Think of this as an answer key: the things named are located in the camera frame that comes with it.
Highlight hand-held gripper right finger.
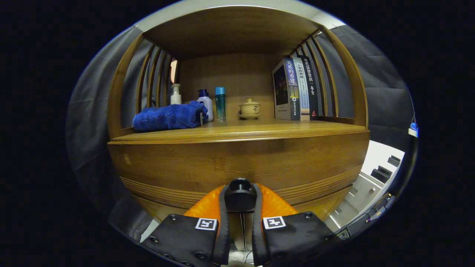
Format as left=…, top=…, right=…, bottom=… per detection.
left=252, top=183, right=336, bottom=267

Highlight white side cabinet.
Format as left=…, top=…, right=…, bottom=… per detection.
left=327, top=140, right=405, bottom=230

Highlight wooden drawer with black knob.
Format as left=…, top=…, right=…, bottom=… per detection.
left=108, top=130, right=371, bottom=214

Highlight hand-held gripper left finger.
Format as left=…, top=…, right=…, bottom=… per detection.
left=141, top=184, right=231, bottom=267

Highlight white bottle with blue cap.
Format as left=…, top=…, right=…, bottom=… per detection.
left=197, top=89, right=214, bottom=122

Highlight book with black spine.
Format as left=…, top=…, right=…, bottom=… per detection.
left=299, top=55, right=320, bottom=120

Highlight wooden cabinet frame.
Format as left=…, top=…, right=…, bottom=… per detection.
left=107, top=6, right=371, bottom=223

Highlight beige lidded teacup with saucer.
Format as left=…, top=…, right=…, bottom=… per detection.
left=238, top=98, right=262, bottom=120

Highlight teal clear bottle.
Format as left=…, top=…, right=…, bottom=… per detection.
left=215, top=87, right=226, bottom=122

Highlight white pump bottle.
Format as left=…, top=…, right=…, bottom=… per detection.
left=170, top=83, right=182, bottom=105

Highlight blue plush towel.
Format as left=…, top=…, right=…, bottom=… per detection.
left=132, top=101, right=209, bottom=133

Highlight book with pale spine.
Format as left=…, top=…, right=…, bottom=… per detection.
left=292, top=57, right=310, bottom=121

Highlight book with dark photo cover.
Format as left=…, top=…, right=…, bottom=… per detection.
left=272, top=59, right=300, bottom=121

